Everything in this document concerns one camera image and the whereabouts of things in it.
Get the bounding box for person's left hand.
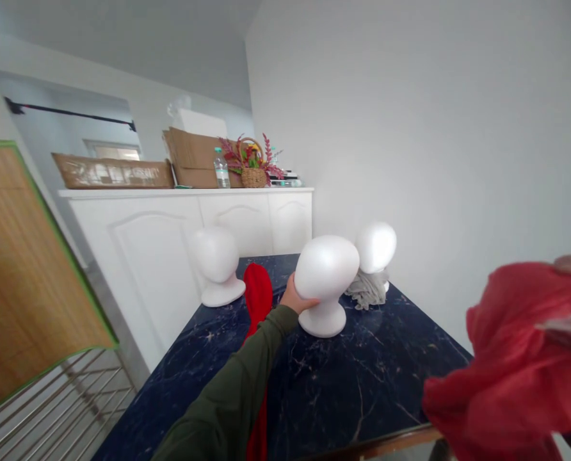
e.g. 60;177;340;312
279;272;321;314

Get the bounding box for white foam mannequin head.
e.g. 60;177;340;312
188;226;247;308
356;221;398;292
294;234;361;339

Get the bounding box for grey cloth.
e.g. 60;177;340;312
344;268;391;312

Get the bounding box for small black and white boxes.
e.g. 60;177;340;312
268;168;306;189

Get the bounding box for long red cloth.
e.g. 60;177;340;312
243;263;273;461

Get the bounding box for wicker basket with flowers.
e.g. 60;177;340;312
218;133;286;190

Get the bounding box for clear plastic water bottle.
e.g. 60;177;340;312
213;147;232;190

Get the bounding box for stack of flat cardboard boxes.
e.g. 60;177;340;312
162;126;246;190

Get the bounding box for white box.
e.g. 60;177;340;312
177;108;229;141

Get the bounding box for white cabinet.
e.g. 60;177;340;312
58;186;315;381

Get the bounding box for black rod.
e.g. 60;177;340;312
4;97;138;133

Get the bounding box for bamboo mat with green edge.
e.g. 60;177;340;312
0;138;120;419

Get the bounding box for metal wire rack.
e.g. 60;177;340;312
0;347;138;461

